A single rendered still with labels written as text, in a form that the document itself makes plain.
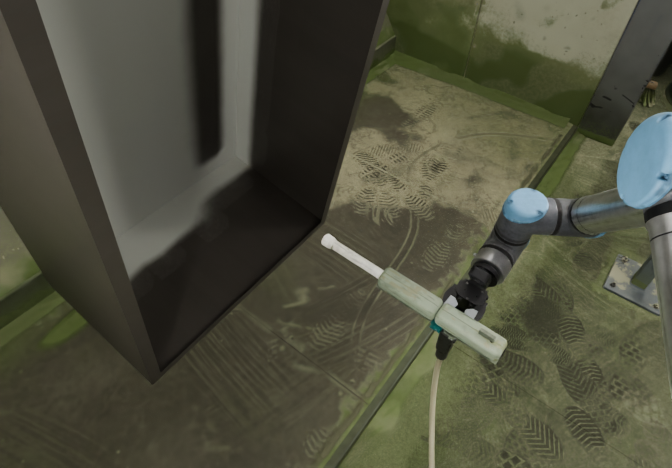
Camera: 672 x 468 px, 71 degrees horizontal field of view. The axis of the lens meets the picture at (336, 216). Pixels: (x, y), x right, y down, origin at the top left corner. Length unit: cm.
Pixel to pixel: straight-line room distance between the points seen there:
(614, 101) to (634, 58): 21
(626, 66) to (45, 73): 236
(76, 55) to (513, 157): 189
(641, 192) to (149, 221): 109
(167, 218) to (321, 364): 66
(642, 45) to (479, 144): 77
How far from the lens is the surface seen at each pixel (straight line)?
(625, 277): 211
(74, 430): 166
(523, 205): 117
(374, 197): 202
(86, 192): 57
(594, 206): 112
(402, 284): 111
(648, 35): 249
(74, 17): 92
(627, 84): 258
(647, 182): 66
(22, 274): 185
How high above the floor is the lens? 146
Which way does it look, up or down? 47 degrees down
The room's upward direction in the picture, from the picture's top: 2 degrees clockwise
